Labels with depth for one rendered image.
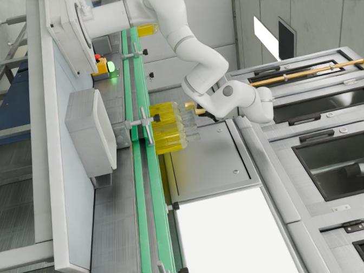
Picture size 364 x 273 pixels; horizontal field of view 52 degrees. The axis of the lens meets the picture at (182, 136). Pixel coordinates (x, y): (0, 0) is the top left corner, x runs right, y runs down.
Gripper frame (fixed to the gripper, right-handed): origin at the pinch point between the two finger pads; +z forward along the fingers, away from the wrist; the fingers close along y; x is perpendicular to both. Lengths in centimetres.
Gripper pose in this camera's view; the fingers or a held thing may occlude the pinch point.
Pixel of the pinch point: (202, 109)
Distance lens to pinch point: 161.8
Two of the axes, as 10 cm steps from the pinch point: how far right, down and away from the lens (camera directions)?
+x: -1.1, 6.1, -7.8
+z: -9.8, 0.6, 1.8
